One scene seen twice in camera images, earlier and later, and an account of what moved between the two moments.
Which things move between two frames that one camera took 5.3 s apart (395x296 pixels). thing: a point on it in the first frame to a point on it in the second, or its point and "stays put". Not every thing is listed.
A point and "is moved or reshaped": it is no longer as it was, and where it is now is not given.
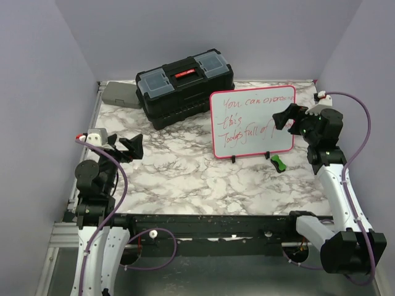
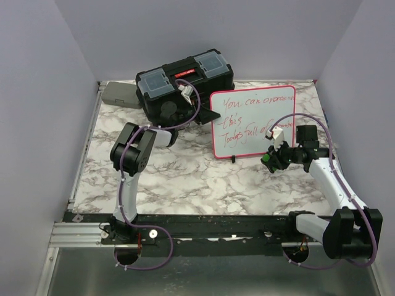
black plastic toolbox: [182, 89] stays put
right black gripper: [293, 111] to [276, 156]
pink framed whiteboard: [242, 124] stays put
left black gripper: [135, 148] to [205, 115]
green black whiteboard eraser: [279, 166] is moved or reshaped
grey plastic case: [121, 94] stays put
